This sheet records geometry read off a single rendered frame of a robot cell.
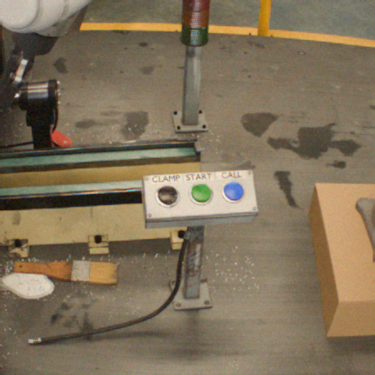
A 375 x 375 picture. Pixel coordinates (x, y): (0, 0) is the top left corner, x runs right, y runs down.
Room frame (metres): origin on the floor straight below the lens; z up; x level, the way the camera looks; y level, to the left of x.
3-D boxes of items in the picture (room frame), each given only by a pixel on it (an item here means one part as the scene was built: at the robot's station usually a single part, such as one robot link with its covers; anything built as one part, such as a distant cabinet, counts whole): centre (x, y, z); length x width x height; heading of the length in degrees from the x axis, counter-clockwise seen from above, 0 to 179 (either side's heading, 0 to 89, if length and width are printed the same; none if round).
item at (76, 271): (0.81, 0.22, 0.80); 0.21 x 0.05 x 0.01; 92
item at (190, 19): (1.30, 0.00, 1.10); 0.06 x 0.06 x 0.04
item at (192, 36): (1.30, 0.00, 1.05); 0.06 x 0.06 x 0.04
